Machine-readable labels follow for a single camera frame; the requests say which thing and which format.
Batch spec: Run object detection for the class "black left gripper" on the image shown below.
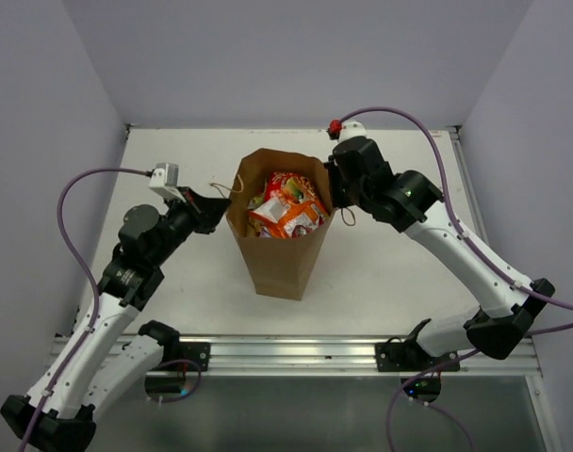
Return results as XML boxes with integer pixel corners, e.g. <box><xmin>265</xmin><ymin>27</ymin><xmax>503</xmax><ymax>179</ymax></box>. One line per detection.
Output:
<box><xmin>150</xmin><ymin>186</ymin><xmax>231</xmax><ymax>266</ymax></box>

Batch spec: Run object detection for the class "green small snack packet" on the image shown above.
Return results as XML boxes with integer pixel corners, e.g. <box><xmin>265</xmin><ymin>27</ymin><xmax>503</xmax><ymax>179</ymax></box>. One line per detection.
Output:
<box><xmin>248</xmin><ymin>194</ymin><xmax>264</xmax><ymax>210</ymax></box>

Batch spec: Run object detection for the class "red snack packet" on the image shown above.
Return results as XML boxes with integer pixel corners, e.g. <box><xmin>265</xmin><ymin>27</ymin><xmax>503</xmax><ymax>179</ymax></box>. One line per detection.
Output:
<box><xmin>264</xmin><ymin>171</ymin><xmax>318</xmax><ymax>203</ymax></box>

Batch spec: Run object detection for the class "orange white snack packet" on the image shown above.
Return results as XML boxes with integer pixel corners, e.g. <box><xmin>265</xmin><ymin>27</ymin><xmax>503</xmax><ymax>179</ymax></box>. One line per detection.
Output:
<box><xmin>248</xmin><ymin>198</ymin><xmax>329</xmax><ymax>239</ymax></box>

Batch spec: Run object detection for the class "pink small snack packet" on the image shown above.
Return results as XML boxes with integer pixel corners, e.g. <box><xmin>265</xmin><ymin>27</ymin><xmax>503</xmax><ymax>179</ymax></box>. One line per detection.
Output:
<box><xmin>291</xmin><ymin>224</ymin><xmax>314</xmax><ymax>238</ymax></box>

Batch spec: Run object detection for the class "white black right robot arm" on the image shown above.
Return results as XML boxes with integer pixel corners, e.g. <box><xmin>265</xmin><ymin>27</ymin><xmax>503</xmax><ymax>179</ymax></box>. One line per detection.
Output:
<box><xmin>325</xmin><ymin>136</ymin><xmax>555</xmax><ymax>370</ymax></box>

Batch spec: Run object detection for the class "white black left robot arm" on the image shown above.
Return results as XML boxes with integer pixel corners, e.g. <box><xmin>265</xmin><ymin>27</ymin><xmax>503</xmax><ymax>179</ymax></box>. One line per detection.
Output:
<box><xmin>0</xmin><ymin>163</ymin><xmax>231</xmax><ymax>451</ymax></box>

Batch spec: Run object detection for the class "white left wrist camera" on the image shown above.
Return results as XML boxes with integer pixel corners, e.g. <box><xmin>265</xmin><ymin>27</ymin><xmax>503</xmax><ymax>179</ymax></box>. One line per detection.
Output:
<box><xmin>148</xmin><ymin>163</ymin><xmax>184</xmax><ymax>202</ymax></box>

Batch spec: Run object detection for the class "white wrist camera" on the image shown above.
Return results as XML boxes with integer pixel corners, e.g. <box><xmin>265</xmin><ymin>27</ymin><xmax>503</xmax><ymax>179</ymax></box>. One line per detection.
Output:
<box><xmin>148</xmin><ymin>163</ymin><xmax>184</xmax><ymax>202</ymax></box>
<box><xmin>326</xmin><ymin>120</ymin><xmax>367</xmax><ymax>143</ymax></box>

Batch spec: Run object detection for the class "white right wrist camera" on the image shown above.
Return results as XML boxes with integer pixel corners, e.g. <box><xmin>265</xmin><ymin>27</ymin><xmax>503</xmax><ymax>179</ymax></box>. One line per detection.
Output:
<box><xmin>326</xmin><ymin>120</ymin><xmax>367</xmax><ymax>143</ymax></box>

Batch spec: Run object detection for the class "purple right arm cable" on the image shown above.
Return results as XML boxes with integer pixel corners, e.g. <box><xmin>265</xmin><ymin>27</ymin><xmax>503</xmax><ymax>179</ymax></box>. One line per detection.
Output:
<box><xmin>340</xmin><ymin>106</ymin><xmax>573</xmax><ymax>452</ymax></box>

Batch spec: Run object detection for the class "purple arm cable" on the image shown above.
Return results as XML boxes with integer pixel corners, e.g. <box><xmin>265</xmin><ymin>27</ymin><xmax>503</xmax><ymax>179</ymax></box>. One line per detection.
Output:
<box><xmin>17</xmin><ymin>168</ymin><xmax>154</xmax><ymax>452</ymax></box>
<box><xmin>340</xmin><ymin>106</ymin><xmax>573</xmax><ymax>452</ymax></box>

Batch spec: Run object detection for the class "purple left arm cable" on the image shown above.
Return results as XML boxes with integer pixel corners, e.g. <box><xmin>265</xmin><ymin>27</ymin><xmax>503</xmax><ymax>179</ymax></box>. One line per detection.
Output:
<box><xmin>17</xmin><ymin>168</ymin><xmax>154</xmax><ymax>452</ymax></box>

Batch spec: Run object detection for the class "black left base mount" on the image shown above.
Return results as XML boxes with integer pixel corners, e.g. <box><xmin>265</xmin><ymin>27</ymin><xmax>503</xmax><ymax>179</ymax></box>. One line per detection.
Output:
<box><xmin>144</xmin><ymin>342</ymin><xmax>210</xmax><ymax>404</ymax></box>

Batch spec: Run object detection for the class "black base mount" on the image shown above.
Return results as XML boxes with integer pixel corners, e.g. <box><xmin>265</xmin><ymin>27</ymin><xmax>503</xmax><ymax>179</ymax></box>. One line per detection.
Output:
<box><xmin>144</xmin><ymin>342</ymin><xmax>210</xmax><ymax>404</ymax></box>
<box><xmin>374</xmin><ymin>338</ymin><xmax>460</xmax><ymax>403</ymax></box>

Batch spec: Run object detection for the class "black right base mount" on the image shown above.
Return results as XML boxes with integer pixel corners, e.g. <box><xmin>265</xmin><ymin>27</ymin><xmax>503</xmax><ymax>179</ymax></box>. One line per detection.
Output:
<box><xmin>374</xmin><ymin>338</ymin><xmax>460</xmax><ymax>403</ymax></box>

